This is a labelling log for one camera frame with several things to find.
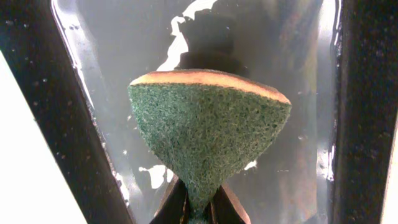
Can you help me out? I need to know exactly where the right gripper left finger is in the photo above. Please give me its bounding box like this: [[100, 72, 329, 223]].
[[150, 176, 190, 224]]

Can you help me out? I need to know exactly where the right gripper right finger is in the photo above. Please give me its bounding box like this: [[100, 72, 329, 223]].
[[210, 183, 251, 224]]

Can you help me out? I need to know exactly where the green scrubbing sponge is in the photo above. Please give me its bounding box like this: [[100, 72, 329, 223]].
[[128, 69, 292, 219]]

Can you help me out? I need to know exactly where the black rectangular water tray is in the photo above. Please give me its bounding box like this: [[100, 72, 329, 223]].
[[1, 0, 397, 223]]

